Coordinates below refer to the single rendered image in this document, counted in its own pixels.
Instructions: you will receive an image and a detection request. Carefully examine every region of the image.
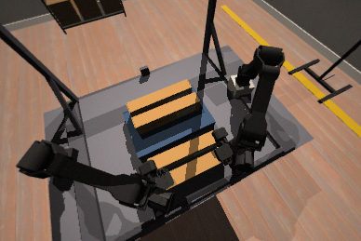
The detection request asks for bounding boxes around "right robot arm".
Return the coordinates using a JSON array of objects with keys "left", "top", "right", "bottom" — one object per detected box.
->
[{"left": 16, "top": 140, "right": 175, "bottom": 215}]

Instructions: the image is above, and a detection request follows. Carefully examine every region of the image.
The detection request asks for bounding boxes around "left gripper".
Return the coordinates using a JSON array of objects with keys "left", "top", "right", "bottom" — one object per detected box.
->
[{"left": 211, "top": 127, "right": 245, "bottom": 176}]

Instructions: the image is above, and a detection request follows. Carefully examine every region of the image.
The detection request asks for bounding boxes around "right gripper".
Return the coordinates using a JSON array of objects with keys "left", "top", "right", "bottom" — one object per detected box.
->
[{"left": 139, "top": 160, "right": 166, "bottom": 218}]

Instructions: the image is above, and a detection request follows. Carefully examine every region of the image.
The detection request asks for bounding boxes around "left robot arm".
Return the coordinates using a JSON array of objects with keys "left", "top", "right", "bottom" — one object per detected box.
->
[{"left": 214, "top": 45, "right": 285, "bottom": 173}]

